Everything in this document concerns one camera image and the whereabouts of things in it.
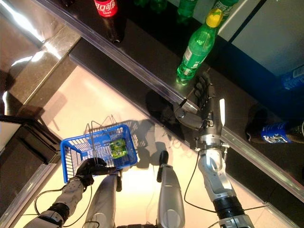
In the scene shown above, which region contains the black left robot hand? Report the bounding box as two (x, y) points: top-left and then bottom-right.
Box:
(75, 158), (117, 185)

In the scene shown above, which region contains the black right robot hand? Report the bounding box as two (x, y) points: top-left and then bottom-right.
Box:
(172, 71), (226, 134)

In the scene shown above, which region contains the blue plastic shopping basket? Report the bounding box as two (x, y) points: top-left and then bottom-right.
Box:
(60, 115), (139, 183)

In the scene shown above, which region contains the green soda can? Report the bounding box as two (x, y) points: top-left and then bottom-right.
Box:
(109, 139), (126, 150)
(111, 147), (127, 159)

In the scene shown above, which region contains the silver left robot leg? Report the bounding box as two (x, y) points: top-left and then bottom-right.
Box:
(84, 170), (123, 228)

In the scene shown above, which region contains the silver robot leg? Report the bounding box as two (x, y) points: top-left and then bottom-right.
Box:
(84, 170), (123, 228)
(155, 150), (186, 228)

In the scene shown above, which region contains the black framed display stand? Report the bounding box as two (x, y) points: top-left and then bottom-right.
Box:
(0, 114), (63, 228)

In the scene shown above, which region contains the silver right robot leg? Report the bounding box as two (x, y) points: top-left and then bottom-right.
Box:
(155, 150), (186, 228)

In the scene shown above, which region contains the dark stone floor plinth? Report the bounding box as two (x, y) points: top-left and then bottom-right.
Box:
(7, 23), (83, 105)

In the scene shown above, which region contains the Coca-Cola bottle red cap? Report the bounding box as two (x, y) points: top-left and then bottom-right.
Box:
(94, 0), (125, 44)

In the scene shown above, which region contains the black shelf board clear rail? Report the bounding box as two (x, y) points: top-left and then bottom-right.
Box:
(32, 0), (228, 112)
(187, 54), (304, 199)

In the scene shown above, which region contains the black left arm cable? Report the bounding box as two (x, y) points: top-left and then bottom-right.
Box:
(34, 185), (93, 228)

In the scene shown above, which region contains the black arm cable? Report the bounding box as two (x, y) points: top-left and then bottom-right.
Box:
(184, 152), (219, 213)
(34, 185), (93, 228)

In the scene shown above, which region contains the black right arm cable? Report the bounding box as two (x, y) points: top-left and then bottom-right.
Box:
(184, 152), (219, 213)

